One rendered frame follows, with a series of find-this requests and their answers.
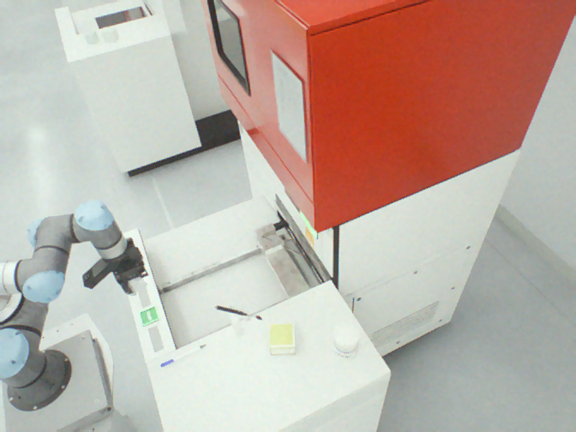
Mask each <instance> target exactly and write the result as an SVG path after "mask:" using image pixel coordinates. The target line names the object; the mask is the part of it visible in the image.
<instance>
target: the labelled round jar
mask: <svg viewBox="0 0 576 432"><path fill-rule="evenodd" d="M358 344H359V331H358V329H357V328H356V327H355V326H354V325H352V324H350V323H341V324H339V325H338V326H336V328H335V329H334V333H333V350H334V353H335V355H336V356H337V357H338V358H340V359H342V360H351V359H352V358H354V357H355V356H356V355H357V351H358Z"/></svg>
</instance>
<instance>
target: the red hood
mask: <svg viewBox="0 0 576 432"><path fill-rule="evenodd" d="M201 4H202V8H203V12H204V16H205V20H206V24H207V31H208V36H209V40H210V44H211V48H212V53H213V60H214V64H215V68H216V71H217V76H218V80H219V88H220V92H221V96H222V98H223V99H224V101H225V102H226V104H228V106H229V107H230V109H231V111H232V112H233V113H234V115H235V116H236V118H237V120H238V121H239V122H240V124H242V126H243V128H244V129H245V131H246V132H247V134H248V135H249V137H250V138H251V140H252V141H253V142H254V144H255V145H256V147H257V148H258V149H259V151H260V152H261V154H262V156H263V157H264V159H265V160H266V161H267V162H268V164H269V165H270V167H271V168H272V170H273V172H274V173H275V174H276V176H277V177H278V179H279V180H280V182H281V183H282V184H283V185H284V187H285V189H286V190H287V192H288V193H289V195H290V196H291V198H292V199H293V200H294V202H295V203H296V204H297V206H298V207H299V209H300V210H301V212H302V213H303V215H304V217H305V218H306V220H308V222H309V223H310V225H311V226H312V228H313V229H314V231H316V233H320V232H322V231H325V230H327V229H330V228H332V227H334V226H336V225H340V224H342V223H344V222H346V221H348V220H350V219H354V218H356V217H358V216H360V215H363V214H365V213H368V212H370V211H373V210H375V209H376V208H379V207H383V206H385V205H386V204H389V203H391V202H393V201H396V200H399V199H401V198H403V197H406V196H408V195H411V194H413V193H416V192H418V191H419V190H422V189H426V188H428V187H429V186H432V185H434V184H436V183H439V182H442V181H444V180H446V179H448V178H450V177H454V176H456V175H458V174H460V173H462V172H465V171H468V170H470V169H472V168H475V167H477V166H479V165H482V164H485V163H487V162H489V161H491V160H493V159H497V158H499V157H501V156H503V155H505V154H508V153H511V152H513V151H515V150H518V149H520V148H521V146H522V144H523V141H524V139H525V136H526V133H527V131H528V129H529V127H530V125H531V121H532V119H533V117H534V115H535V112H536V110H537V107H538V105H539V102H540V100H541V98H542V96H543V92H544V90H545V88H546V86H547V83H548V81H549V78H550V76H551V73H552V71H553V68H554V66H555V63H556V61H557V58H558V56H559V54H560V52H561V48H562V46H563V44H564V42H565V40H566V37H567V34H568V32H569V29H570V27H571V26H572V23H573V19H574V17H575V15H576V0H201Z"/></svg>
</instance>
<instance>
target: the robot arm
mask: <svg viewBox="0 0 576 432"><path fill-rule="evenodd" d="M27 231H28V240H29V242H30V244H31V245H32V246H33V247H34V248H35V249H34V252H33V257H32V259H26V260H11V261H0V380H1V381H3V382H5V383H6V384H8V385H9V386H10V389H11V392H12V394H13V395H14V396H15V398H16V399H18V400H19V401H20V402H22V403H23V404H28V405H33V404H38V403H40V402H42V401H44V400H46V399H48V398H50V396H52V394H54V393H55V392H56V390H58V388H59V387H60V386H61V384H62V382H63V378H64V375H65V368H64V364H63V362H62V360H60V359H59V358H58V357H57V356H55V355H53V354H50V353H44V352H42V351H41V350H40V349H39V345H40V340H41V337H42V333H43V330H44V326H45V319H46V316H47V314H48V311H49V302H52V301H54V300H56V299H57V298H59V296H60V294H61V291H62V289H63V284H64V283H65V275H66V271H67V267H68V263H69V256H70V252H71V248H72V245H73V244H77V243H84V242H91V244H92V245H93V246H94V248H95V249H96V250H97V252H98V254H99V255H100V256H101V257H102V258H100V259H99V260H98V261H97V262H96V263H95V264H94V265H93V266H92V267H91V268H89V269H88V270H87V271H86V272H85V273H84V274H83V275H82V279H83V284H84V287H86V288H89V289H93V288H94V287H95V286H96V285H97V284H98V283H99V282H101V281H102V280H103V279H104V278H105V277H106V276H107V275H108V274H109V273H113V275H114V277H115V279H116V281H117V283H118V284H119V285H120V286H121V287H122V289H123V291H124V292H125V293H126V294H127V295H130V296H136V295H137V294H136V292H138V291H140V290H141V289H143V288H145V287H146V286H147V282H140V283H139V282H138V281H140V280H141V279H143V278H145V277H146V276H149V274H148V272H147V270H146V268H145V267H144V265H145V263H144V260H143V256H142V254H141V252H140V250H139V248H138V247H136V246H135V244H134V240H133V239H132V238H129V239H125V237H124V235H123V234H122V232H121V230H120V228H119V227H118V225H117V222H116V220H114V217H113V214H112V212H111V211H110V210H109V209H108V207H107V206H106V204H104V202H102V201H99V200H90V201H87V202H86V203H82V204H80V206H78V208H76V210H75V213H70V214H64V215H58V216H48V217H45V218H42V219H36V220H34V221H32V222H31V223H30V225H29V226H28V230H27ZM139 271H140V272H139ZM144 272H146V273H144Z"/></svg>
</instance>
